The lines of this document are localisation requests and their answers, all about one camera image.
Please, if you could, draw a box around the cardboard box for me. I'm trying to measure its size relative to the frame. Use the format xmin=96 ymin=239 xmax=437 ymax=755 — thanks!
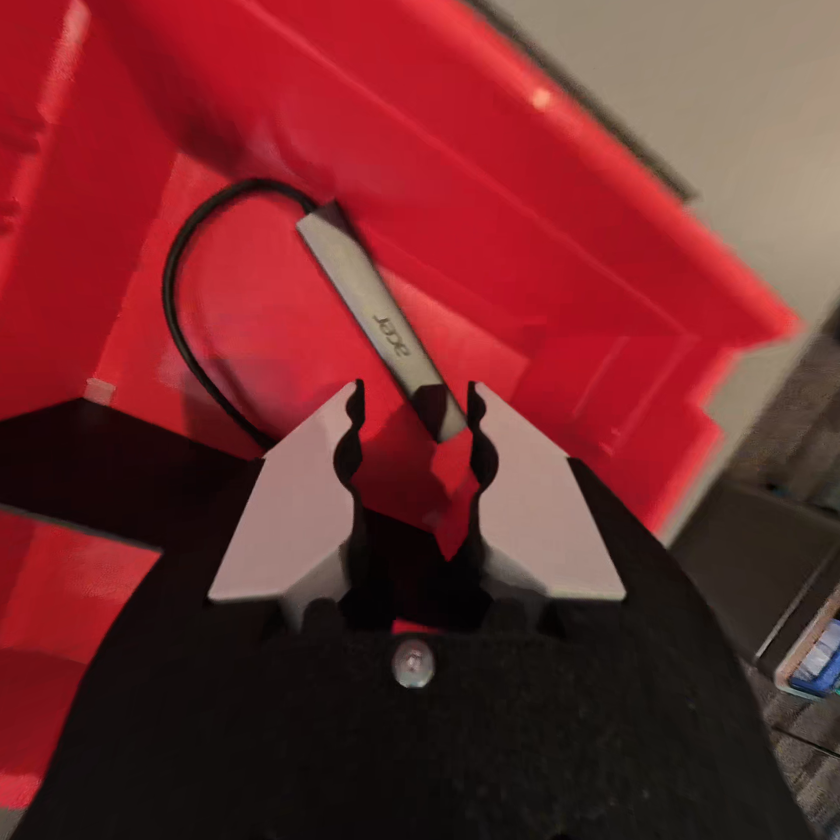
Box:
xmin=755 ymin=591 xmax=840 ymax=703

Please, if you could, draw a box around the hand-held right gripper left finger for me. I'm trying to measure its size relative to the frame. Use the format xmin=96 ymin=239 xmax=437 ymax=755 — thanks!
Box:
xmin=208 ymin=379 xmax=368 ymax=634

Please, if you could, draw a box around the black bin divider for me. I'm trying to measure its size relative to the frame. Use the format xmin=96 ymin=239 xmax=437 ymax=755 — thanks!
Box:
xmin=0 ymin=399 xmax=454 ymax=572

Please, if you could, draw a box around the red plastic bin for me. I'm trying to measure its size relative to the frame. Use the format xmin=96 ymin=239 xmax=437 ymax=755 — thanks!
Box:
xmin=0 ymin=0 xmax=805 ymax=811

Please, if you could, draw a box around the grey usb hub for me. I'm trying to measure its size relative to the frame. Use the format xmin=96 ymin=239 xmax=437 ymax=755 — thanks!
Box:
xmin=162 ymin=178 xmax=471 ymax=454

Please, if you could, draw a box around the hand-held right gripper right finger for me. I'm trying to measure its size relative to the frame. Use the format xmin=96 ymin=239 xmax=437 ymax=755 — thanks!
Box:
xmin=449 ymin=381 xmax=626 ymax=635

